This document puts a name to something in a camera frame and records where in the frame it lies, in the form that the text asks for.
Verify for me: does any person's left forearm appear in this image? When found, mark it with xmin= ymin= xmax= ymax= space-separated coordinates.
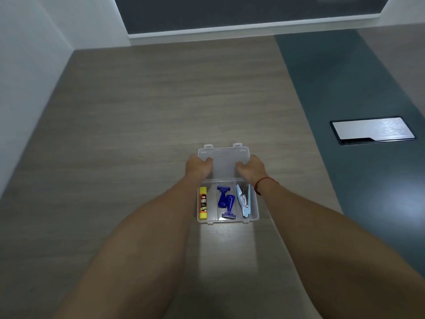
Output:
xmin=53 ymin=174 xmax=204 ymax=319

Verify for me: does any silver table cable hatch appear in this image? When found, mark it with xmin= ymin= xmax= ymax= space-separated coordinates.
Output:
xmin=330 ymin=116 xmax=417 ymax=146

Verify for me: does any light blue stapler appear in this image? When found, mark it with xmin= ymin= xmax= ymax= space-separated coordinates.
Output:
xmin=236 ymin=184 xmax=251 ymax=218

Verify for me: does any red string bracelet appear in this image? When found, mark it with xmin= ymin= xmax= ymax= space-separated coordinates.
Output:
xmin=254 ymin=177 xmax=279 ymax=196

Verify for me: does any person's left hand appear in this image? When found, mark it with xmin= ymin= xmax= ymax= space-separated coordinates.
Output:
xmin=185 ymin=155 xmax=214 ymax=181

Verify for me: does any person's right hand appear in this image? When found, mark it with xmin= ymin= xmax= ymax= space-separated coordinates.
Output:
xmin=236 ymin=155 xmax=268 ymax=187

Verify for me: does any yellow glue stick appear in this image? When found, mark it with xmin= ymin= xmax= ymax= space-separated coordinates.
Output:
xmin=199 ymin=187 xmax=208 ymax=220

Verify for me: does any clear plastic organizer box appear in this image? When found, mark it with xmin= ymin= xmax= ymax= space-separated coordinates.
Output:
xmin=197 ymin=143 xmax=260 ymax=225

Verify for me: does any person's right forearm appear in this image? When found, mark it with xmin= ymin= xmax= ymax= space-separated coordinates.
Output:
xmin=255 ymin=179 xmax=425 ymax=319

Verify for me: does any blue stamp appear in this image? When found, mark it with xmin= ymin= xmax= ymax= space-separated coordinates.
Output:
xmin=221 ymin=195 xmax=237 ymax=220
xmin=217 ymin=185 xmax=230 ymax=209

